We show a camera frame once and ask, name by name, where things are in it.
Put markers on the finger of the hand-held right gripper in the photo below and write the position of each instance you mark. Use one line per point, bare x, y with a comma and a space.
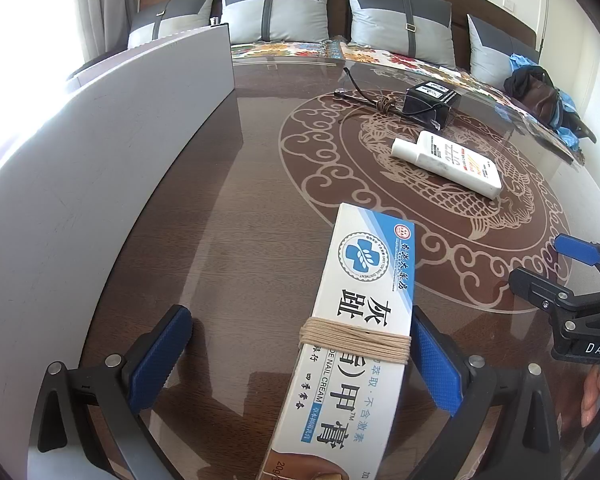
540, 287
577, 250

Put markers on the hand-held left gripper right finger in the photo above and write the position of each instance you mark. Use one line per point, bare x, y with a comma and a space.
437, 360

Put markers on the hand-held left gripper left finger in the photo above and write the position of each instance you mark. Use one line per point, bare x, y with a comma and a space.
160, 355

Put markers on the white and blue cream box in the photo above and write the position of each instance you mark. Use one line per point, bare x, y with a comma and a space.
360, 285

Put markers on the white cardboard box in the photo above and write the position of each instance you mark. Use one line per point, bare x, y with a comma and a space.
105, 185

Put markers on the brown patterned glass desktop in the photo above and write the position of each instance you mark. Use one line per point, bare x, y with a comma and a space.
260, 200

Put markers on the dark wooden armrest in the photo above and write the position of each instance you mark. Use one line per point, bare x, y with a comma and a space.
582, 130

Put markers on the dark bag with blue cloth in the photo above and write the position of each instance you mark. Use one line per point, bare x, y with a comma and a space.
567, 120

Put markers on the white lotion bottle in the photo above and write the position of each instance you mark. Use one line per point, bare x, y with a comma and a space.
450, 162

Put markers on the dark brown bag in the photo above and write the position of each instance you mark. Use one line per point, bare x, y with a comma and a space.
532, 92

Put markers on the small black adapter box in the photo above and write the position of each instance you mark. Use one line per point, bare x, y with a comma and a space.
430, 102

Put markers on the grey two-tone pillow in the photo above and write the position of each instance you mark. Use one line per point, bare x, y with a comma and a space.
172, 20
395, 22
280, 15
495, 55

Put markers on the brown wooden headboard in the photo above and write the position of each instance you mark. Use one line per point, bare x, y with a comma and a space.
460, 5

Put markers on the floral blanket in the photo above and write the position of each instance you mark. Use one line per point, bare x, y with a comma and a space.
290, 50

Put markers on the grey curtain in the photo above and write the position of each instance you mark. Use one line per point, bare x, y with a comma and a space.
112, 5

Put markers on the white wall switch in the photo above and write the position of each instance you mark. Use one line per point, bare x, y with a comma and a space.
509, 3

